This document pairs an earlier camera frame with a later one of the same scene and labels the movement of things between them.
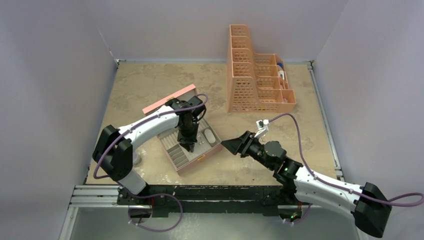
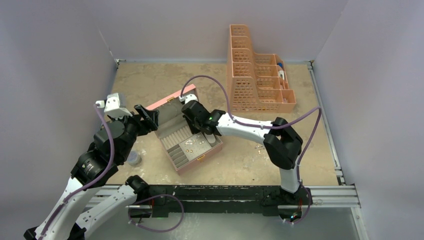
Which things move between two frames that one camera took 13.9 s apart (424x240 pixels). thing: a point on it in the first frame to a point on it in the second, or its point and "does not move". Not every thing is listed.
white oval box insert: [210, 137] does not move
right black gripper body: [254, 150] to [194, 126]
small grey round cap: [136, 158] does not move
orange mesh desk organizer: [257, 83] does not move
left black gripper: [185, 141] to [149, 124]
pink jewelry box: [208, 142] does not move
